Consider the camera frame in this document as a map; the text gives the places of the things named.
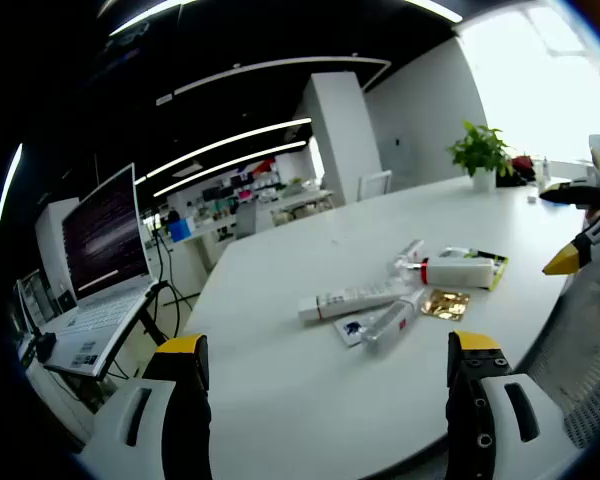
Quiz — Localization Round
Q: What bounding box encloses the white chair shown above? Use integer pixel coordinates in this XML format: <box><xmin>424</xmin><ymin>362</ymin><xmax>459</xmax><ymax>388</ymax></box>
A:
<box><xmin>357</xmin><ymin>169</ymin><xmax>394</xmax><ymax>202</ymax></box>

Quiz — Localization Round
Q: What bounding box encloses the white laptop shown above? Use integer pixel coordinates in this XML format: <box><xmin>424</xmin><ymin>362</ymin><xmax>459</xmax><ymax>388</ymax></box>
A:
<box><xmin>43</xmin><ymin>162</ymin><xmax>160</xmax><ymax>379</ymax></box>

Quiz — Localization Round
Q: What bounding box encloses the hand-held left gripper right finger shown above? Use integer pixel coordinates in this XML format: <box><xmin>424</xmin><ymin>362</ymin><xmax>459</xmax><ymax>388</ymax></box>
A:
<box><xmin>445</xmin><ymin>329</ymin><xmax>581</xmax><ymax>480</ymax></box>

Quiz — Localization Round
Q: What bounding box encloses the clear skincare sachet blue print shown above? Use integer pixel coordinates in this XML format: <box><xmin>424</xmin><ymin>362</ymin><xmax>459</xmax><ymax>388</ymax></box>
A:
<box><xmin>333</xmin><ymin>312</ymin><xmax>377</xmax><ymax>349</ymax></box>

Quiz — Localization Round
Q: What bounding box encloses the black laptop cable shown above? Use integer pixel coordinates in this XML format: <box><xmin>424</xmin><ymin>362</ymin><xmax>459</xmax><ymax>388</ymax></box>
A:
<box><xmin>152</xmin><ymin>232</ymin><xmax>202</xmax><ymax>342</ymax></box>

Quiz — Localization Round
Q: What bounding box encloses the black laptop stand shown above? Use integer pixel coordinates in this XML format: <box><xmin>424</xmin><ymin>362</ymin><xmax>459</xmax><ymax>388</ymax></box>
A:
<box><xmin>42</xmin><ymin>282</ymin><xmax>181</xmax><ymax>385</ymax></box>

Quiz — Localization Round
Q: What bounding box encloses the grey mesh chair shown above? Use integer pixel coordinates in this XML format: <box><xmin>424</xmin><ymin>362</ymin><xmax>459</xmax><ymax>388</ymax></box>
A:
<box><xmin>513</xmin><ymin>249</ymin><xmax>600</xmax><ymax>451</ymax></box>

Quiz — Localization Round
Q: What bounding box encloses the small white skincare bottle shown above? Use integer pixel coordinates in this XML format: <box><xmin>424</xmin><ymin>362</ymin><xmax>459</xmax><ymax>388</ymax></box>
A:
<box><xmin>360</xmin><ymin>288</ymin><xmax>427</xmax><ymax>354</ymax></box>

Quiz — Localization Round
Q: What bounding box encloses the dark red bag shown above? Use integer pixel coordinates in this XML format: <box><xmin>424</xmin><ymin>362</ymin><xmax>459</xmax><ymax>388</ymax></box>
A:
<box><xmin>496</xmin><ymin>155</ymin><xmax>537</xmax><ymax>189</ymax></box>

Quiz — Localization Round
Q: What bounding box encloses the gold foil skincare sachet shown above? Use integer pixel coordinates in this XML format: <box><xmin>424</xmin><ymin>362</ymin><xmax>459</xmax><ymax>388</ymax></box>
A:
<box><xmin>419</xmin><ymin>288</ymin><xmax>471</xmax><ymax>321</ymax></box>

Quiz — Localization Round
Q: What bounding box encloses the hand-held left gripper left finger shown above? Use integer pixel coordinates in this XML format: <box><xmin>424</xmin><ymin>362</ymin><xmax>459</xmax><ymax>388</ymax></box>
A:
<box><xmin>79</xmin><ymin>333</ymin><xmax>212</xmax><ymax>480</ymax></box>

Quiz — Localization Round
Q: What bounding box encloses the blue storage box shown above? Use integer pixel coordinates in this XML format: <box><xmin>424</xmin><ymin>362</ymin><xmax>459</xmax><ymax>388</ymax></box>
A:
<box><xmin>168</xmin><ymin>219</ymin><xmax>197</xmax><ymax>244</ymax></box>

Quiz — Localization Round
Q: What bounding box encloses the green potted plant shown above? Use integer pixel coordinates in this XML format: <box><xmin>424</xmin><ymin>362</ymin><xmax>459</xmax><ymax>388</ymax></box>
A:
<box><xmin>447</xmin><ymin>119</ymin><xmax>515</xmax><ymax>194</ymax></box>

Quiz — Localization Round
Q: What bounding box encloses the white skincare tube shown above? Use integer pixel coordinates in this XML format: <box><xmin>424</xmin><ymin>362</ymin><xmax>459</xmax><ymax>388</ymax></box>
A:
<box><xmin>298</xmin><ymin>279</ymin><xmax>412</xmax><ymax>324</ymax></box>

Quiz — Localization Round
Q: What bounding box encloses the white skincare bottle red collar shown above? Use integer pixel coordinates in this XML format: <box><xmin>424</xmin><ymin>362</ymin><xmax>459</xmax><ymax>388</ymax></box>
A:
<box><xmin>419</xmin><ymin>254</ymin><xmax>496</xmax><ymax>290</ymax></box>

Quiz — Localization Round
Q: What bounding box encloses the small desk monitor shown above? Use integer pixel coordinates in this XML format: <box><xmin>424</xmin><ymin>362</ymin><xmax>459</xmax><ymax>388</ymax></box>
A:
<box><xmin>15</xmin><ymin>268</ymin><xmax>57</xmax><ymax>332</ymax></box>

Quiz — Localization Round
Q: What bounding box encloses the black green skincare sachet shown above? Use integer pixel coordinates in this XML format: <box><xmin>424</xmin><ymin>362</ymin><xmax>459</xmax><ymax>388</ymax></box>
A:
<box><xmin>439</xmin><ymin>246</ymin><xmax>510</xmax><ymax>292</ymax></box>

